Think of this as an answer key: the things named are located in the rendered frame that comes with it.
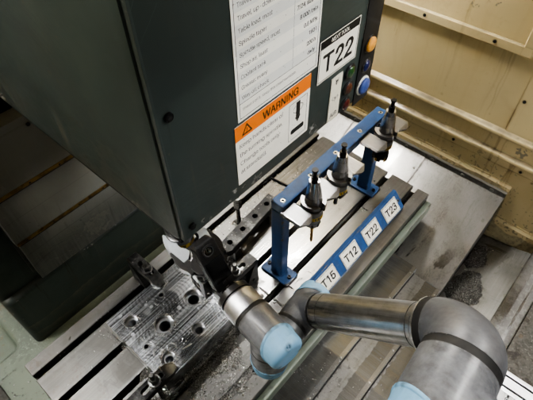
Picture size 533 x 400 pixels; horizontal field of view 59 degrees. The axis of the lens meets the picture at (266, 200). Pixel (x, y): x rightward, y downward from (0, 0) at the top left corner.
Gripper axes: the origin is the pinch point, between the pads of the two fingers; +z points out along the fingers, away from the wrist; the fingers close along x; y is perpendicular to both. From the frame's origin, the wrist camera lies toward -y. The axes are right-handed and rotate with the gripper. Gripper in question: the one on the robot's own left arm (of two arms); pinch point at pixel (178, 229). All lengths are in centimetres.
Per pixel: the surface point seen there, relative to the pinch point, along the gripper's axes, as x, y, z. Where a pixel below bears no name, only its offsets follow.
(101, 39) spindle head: -10, -58, -18
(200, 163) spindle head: -4.1, -40.3, -22.1
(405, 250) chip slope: 72, 58, -20
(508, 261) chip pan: 99, 63, -45
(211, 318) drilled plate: -0.7, 29.6, -8.0
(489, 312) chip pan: 76, 62, -52
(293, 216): 24.8, 7.1, -9.8
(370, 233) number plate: 53, 35, -15
